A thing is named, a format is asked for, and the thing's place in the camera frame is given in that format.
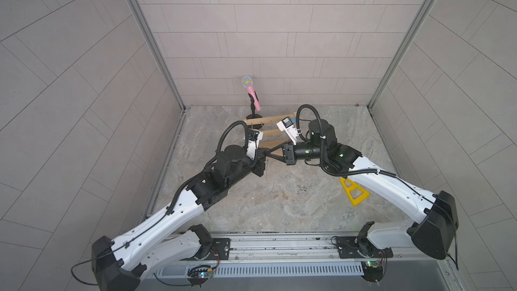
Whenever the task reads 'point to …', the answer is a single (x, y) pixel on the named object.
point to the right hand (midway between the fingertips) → (269, 157)
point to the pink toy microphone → (247, 82)
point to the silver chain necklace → (303, 188)
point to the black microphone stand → (253, 115)
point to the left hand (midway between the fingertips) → (272, 150)
